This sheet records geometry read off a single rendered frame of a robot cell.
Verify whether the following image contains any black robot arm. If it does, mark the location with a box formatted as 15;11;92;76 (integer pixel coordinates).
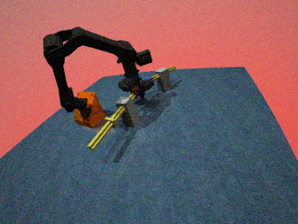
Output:
43;27;152;112

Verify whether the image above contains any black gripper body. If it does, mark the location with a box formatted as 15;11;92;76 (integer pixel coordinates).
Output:
118;68;155;91

